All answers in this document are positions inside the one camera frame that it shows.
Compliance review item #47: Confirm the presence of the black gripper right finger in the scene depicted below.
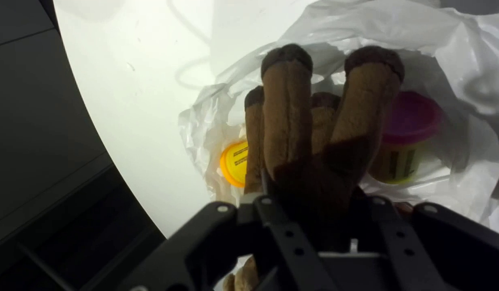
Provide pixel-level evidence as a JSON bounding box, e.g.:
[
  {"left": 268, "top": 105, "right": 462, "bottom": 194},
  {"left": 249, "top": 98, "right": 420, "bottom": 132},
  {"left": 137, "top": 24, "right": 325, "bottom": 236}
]
[{"left": 360, "top": 194, "right": 499, "bottom": 291}]

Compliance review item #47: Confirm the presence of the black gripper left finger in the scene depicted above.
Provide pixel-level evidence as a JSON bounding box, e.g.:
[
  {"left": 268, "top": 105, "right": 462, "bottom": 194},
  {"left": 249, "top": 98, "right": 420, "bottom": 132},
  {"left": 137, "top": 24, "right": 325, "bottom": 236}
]
[{"left": 119, "top": 194, "right": 338, "bottom": 291}]

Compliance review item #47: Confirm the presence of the yellow can barcode orange lid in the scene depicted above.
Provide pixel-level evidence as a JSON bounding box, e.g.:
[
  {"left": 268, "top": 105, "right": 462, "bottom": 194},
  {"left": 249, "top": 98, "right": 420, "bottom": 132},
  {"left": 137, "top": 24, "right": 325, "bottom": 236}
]
[{"left": 218, "top": 139, "right": 252, "bottom": 191}]

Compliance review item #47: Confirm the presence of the yellow can purple lid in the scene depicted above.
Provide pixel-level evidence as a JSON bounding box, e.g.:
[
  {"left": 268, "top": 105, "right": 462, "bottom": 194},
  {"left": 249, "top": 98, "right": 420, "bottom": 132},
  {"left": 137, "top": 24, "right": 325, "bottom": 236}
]
[{"left": 367, "top": 89, "right": 446, "bottom": 186}]

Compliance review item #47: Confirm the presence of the brown moose plush toy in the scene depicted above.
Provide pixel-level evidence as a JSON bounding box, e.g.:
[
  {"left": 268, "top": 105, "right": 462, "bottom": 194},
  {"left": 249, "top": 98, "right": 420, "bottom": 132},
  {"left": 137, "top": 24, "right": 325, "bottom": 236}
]
[{"left": 223, "top": 42, "right": 407, "bottom": 291}]

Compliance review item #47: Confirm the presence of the white plastic bag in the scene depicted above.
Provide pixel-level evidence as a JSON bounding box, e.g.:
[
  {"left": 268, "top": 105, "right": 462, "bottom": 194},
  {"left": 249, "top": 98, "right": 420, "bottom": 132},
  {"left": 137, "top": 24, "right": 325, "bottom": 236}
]
[{"left": 177, "top": 0, "right": 499, "bottom": 239}]

